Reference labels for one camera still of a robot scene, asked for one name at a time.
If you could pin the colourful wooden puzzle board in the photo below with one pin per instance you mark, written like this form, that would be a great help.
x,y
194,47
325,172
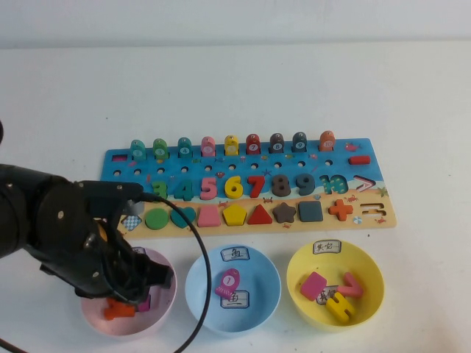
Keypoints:
x,y
368,220

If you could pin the magenta wooden number 1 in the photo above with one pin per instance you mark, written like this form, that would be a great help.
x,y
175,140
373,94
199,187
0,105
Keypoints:
x,y
145,306

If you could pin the red wooden minus sign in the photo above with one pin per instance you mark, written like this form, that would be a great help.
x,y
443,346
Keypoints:
x,y
358,160

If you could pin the magenta fish piece numbered 1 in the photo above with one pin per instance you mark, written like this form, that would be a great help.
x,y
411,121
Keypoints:
x,y
228,282

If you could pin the teal fish piece numbered 4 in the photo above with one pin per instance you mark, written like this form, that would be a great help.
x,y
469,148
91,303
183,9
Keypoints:
x,y
184,147

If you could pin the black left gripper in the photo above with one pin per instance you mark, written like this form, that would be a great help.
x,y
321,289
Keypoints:
x,y
92,272

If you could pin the red wooden number 7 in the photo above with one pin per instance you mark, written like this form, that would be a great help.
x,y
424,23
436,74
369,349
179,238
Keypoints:
x,y
257,184

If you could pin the brown wooden star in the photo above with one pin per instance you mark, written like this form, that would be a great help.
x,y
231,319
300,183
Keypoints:
x,y
284,213

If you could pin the pink fish piece numbered 5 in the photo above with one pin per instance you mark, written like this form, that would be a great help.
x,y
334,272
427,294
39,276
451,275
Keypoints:
x,y
208,146

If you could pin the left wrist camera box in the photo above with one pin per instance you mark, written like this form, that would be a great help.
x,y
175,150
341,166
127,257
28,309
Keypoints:
x,y
135,206

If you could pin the red wooden triangle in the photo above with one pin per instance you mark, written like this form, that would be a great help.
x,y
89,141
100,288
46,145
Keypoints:
x,y
260,217

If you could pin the orange wooden number 10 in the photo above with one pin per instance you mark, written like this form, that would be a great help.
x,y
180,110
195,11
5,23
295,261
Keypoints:
x,y
117,312

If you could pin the green fish piece numbered 3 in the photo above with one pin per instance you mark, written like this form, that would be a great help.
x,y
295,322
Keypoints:
x,y
159,149

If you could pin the green wooden circle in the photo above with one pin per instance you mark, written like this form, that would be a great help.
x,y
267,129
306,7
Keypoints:
x,y
156,220

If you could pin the dark blue fish numbered 9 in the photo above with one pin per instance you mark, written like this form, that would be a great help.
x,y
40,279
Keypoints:
x,y
300,142

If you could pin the teal wooden number 4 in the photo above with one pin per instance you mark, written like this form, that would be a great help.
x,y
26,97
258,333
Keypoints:
x,y
184,190

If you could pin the yellow wooden pentagon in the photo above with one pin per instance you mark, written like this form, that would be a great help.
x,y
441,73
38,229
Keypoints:
x,y
234,216

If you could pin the magenta wooden diamond block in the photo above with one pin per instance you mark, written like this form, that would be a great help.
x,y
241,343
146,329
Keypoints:
x,y
312,286

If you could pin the pink wooden number 5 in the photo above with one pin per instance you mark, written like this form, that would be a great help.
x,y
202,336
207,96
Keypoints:
x,y
209,189

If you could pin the pink wooden greater-than sign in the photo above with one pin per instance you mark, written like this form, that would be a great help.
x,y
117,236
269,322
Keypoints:
x,y
351,290

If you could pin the dark blue wooden square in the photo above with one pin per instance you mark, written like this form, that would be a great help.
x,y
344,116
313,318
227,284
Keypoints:
x,y
310,211

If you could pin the yellow plastic bowl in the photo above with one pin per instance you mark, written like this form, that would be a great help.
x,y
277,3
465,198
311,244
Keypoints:
x,y
368,272

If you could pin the red fish piece numbered 7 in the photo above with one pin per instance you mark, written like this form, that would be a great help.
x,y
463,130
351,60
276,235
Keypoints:
x,y
253,144

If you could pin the teal fish piece numbered 2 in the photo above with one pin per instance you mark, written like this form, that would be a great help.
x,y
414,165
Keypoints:
x,y
138,150

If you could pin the orange fish piece numbered 10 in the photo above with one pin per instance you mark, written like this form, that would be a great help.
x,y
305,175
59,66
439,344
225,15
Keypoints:
x,y
326,141

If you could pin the brown fish piece numbered 8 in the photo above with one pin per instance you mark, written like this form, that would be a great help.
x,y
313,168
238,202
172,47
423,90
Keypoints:
x,y
276,143

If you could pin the orange wooden plus sign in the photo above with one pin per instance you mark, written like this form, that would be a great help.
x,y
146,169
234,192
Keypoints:
x,y
340,210

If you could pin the blue plastic bowl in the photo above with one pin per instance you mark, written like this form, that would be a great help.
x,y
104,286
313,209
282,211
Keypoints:
x,y
221,320

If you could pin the pink wooden trapezoid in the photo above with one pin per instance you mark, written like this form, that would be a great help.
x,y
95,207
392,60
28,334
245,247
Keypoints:
x,y
209,217

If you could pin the pink plastic bowl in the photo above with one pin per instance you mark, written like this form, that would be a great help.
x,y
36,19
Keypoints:
x,y
121,326

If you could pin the yellow fish piece numbered 6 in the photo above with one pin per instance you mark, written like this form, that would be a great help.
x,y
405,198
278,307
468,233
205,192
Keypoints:
x,y
231,145

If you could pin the dark blue wooden number 9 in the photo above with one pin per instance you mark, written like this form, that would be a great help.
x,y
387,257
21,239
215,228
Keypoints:
x,y
307,185

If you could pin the yellow wooden equals sign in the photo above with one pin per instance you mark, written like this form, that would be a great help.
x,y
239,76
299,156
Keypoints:
x,y
336,307

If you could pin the white label reading 其它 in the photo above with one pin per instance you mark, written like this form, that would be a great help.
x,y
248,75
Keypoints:
x,y
325,297
326,247

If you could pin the green wooden number 3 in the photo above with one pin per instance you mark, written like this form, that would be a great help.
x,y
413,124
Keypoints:
x,y
160,189

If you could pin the brown wooden number 8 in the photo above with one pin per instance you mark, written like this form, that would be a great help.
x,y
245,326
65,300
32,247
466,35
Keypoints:
x,y
281,191

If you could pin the white label reading 鱼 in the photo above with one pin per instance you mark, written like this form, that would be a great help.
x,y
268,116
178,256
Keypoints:
x,y
236,253
237,301

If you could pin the yellow wooden number 6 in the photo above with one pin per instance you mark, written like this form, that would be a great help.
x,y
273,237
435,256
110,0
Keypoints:
x,y
232,193

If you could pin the teal wooden heart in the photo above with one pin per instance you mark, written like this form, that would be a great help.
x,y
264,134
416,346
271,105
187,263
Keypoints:
x,y
179,220

